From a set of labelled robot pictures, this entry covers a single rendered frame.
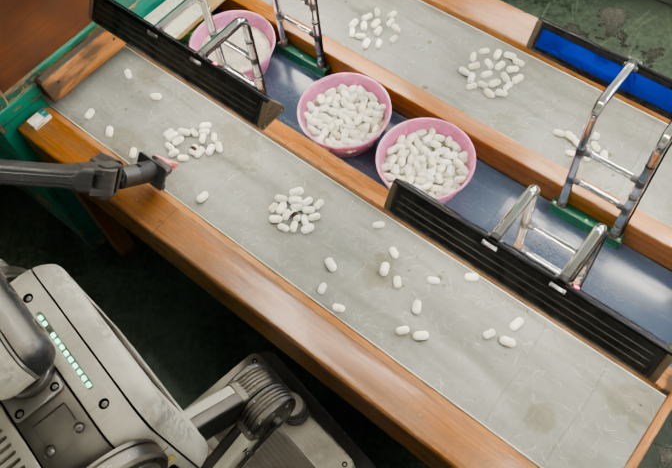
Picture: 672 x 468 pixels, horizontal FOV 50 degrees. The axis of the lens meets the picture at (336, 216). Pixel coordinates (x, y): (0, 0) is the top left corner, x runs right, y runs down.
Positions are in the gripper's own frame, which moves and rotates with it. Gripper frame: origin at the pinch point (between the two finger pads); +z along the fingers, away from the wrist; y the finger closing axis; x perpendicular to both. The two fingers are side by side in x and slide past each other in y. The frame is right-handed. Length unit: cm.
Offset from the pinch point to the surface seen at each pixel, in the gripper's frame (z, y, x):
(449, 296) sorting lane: 13, -80, -7
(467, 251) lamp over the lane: -10, -83, -30
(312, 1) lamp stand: 29, -6, -50
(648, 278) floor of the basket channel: 45, -115, -25
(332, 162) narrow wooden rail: 21.8, -33.0, -16.2
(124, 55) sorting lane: 20, 46, -10
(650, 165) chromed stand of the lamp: 24, -102, -55
